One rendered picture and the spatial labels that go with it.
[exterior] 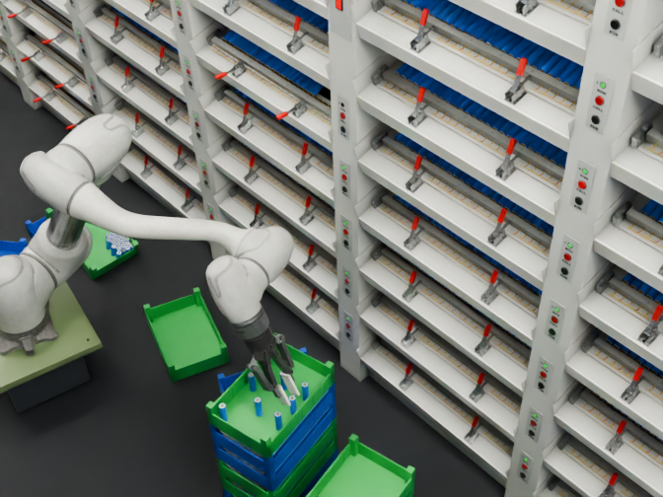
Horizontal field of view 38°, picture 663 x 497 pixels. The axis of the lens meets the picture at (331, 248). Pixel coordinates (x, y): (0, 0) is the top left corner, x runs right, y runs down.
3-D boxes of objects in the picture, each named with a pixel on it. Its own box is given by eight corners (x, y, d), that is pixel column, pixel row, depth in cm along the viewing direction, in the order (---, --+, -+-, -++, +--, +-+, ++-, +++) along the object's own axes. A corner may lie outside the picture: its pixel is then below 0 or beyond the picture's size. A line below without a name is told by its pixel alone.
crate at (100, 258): (137, 252, 357) (139, 243, 350) (92, 280, 347) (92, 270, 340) (92, 195, 364) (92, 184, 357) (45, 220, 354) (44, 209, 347)
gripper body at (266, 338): (255, 318, 244) (268, 345, 248) (234, 339, 239) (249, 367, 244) (274, 320, 239) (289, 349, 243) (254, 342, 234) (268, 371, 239)
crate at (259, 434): (268, 460, 244) (265, 442, 238) (208, 423, 252) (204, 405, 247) (335, 382, 261) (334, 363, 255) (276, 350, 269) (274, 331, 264)
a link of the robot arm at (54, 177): (65, 194, 234) (101, 163, 242) (7, 159, 237) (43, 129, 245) (66, 227, 244) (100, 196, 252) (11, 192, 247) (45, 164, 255)
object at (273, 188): (339, 260, 282) (329, 235, 271) (215, 168, 315) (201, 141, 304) (386, 216, 287) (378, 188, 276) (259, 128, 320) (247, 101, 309)
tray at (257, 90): (335, 155, 254) (328, 131, 246) (199, 64, 287) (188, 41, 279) (388, 107, 259) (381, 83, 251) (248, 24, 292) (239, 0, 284)
